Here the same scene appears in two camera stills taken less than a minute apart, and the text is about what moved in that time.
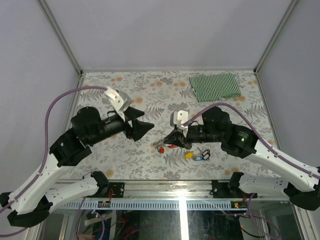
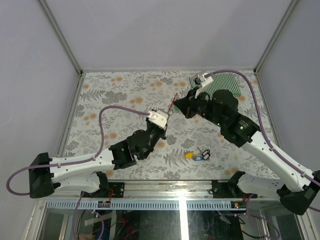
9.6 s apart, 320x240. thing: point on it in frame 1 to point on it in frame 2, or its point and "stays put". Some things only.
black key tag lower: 206,156 stays put
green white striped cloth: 214,87 stays put
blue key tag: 199,158 stays put
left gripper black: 139,128 to 149,123
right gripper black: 177,138 to 186,104
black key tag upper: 205,152 stays put
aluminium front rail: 168,189 stays put
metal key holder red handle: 159,144 to 175,97
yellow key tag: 189,155 stays put
